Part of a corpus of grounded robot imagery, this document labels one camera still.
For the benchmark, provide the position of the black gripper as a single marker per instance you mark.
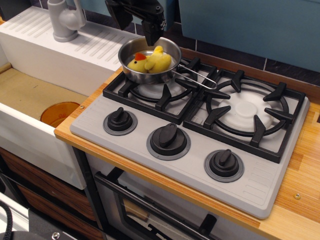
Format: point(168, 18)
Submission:
point(150, 11)

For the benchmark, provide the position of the stainless steel pan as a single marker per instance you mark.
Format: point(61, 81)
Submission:
point(129, 49)

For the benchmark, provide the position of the yellow stuffed duck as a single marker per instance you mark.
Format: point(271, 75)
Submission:
point(157, 62)

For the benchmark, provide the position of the black left stove knob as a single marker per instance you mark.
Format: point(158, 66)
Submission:
point(120, 122)

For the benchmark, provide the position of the black stove knob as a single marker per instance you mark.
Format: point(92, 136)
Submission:
point(168, 143)
point(224, 166)
point(120, 122)

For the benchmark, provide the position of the black middle stove knob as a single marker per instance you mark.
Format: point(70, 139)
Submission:
point(168, 143)

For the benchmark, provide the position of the grey toy stove top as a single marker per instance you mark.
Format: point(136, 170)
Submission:
point(254, 193)

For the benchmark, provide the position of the black right stove knob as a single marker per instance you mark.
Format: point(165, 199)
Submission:
point(224, 166)

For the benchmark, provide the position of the grey toy faucet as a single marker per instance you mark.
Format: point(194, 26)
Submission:
point(65, 22)

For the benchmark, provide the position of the black left burner grate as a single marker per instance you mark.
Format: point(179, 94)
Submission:
point(169, 101)

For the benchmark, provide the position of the black burner grate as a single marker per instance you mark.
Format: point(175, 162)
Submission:
point(255, 116)
point(169, 101)

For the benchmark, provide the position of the white toy sink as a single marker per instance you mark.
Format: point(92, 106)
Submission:
point(37, 72)

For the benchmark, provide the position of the black right burner grate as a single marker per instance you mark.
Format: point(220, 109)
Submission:
point(255, 116)

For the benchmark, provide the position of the wooden drawer cabinet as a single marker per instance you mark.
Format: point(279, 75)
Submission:
point(59, 202)

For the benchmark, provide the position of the oven door with handle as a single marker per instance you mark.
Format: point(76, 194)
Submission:
point(144, 211)

